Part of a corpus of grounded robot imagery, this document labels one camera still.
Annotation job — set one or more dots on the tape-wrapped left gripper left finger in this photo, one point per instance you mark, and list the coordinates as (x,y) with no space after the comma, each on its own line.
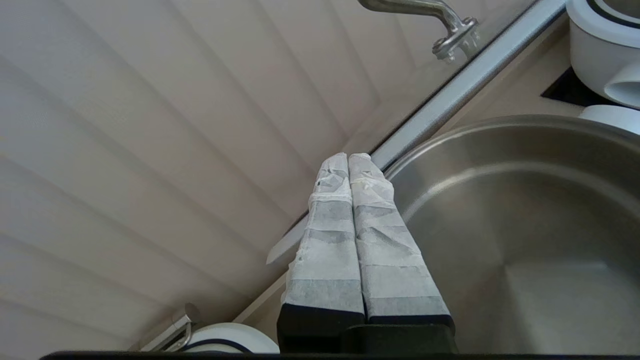
(327,250)

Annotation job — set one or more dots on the white cooking pot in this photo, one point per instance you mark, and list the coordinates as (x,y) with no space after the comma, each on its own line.
(590,60)
(525,225)

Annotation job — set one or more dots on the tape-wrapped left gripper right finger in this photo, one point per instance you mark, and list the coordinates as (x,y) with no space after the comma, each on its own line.
(390,260)

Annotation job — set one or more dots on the black glass cooktop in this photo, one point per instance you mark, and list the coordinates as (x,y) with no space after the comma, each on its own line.
(565,92)

